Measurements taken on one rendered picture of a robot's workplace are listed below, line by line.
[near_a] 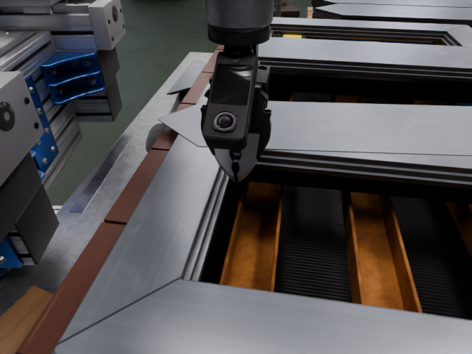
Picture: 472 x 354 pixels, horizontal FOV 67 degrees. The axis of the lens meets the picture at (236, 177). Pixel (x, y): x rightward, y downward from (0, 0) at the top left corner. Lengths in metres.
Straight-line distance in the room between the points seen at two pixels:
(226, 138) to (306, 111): 0.37
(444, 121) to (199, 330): 0.58
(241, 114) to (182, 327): 0.22
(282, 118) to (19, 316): 0.51
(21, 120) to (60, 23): 0.41
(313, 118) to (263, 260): 0.28
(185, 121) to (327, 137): 0.26
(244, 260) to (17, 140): 0.38
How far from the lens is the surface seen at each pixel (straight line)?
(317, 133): 0.64
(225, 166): 0.49
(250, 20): 0.40
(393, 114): 0.75
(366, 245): 0.68
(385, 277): 0.64
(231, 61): 0.42
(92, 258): 0.47
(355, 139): 0.64
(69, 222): 0.75
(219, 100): 0.38
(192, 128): 0.64
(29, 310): 0.58
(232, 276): 0.60
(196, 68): 1.27
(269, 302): 0.38
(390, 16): 1.47
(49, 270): 0.68
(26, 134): 0.53
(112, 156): 0.90
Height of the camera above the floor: 1.16
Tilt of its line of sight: 37 degrees down
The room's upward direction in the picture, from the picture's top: straight up
